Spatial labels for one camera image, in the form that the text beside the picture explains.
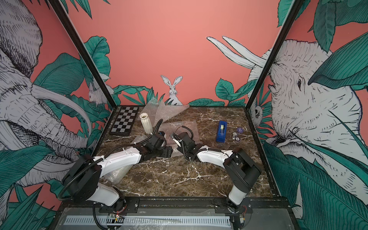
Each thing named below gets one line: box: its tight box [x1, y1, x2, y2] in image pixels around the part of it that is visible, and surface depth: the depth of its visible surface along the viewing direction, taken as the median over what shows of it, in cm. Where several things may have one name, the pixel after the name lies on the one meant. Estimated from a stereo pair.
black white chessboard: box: [108, 105, 139, 137], surface depth 109 cm
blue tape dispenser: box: [215, 120, 228, 144], surface depth 101 cm
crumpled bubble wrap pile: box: [137, 98, 190, 127], surface depth 117 cm
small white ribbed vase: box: [139, 112, 154, 135], surface depth 95 cm
